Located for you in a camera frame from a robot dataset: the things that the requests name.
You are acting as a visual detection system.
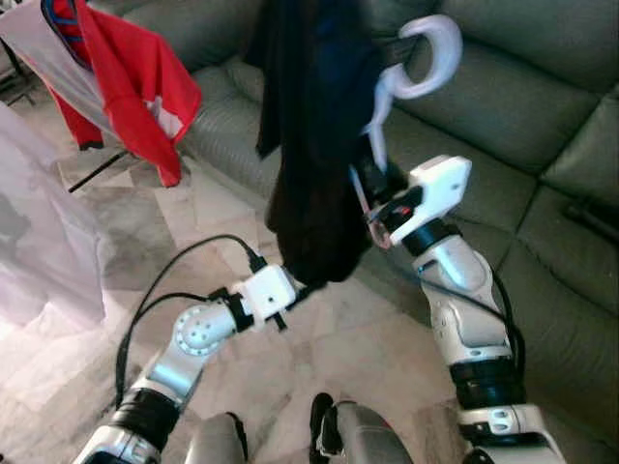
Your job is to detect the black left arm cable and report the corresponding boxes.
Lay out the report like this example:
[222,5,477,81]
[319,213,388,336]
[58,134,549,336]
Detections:
[114,234,272,407]

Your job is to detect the silver left robot leg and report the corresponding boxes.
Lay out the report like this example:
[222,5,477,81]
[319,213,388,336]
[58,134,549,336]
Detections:
[184,411,248,464]

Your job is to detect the silver robot leg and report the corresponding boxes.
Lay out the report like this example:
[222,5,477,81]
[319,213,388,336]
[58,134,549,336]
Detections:
[309,391,417,464]
[184,411,248,464]

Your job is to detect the grey-green leather sofa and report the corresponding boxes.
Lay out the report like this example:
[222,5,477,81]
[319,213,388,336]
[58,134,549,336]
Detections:
[92,0,619,460]

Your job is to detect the pale pink plastic hanger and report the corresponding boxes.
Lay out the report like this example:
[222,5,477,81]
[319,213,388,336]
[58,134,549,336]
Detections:
[350,14,463,250]

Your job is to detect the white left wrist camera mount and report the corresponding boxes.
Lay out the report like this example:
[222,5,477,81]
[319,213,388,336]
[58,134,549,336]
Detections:
[237,264,301,325]

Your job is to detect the red and white t-shirt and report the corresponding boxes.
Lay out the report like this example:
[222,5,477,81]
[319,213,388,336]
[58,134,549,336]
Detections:
[0,0,202,187]

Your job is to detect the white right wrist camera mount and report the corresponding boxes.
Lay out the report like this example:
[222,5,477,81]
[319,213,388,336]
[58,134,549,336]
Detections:
[392,155,473,243]

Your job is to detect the silver right robot leg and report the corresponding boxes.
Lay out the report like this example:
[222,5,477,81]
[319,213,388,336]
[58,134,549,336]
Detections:
[309,391,417,464]

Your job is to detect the white t-shirt black print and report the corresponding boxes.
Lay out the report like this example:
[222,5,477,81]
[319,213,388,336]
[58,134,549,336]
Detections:
[0,101,107,328]

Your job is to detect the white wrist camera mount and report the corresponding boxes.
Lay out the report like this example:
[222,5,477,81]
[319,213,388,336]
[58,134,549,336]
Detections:
[392,155,473,243]
[237,264,301,325]

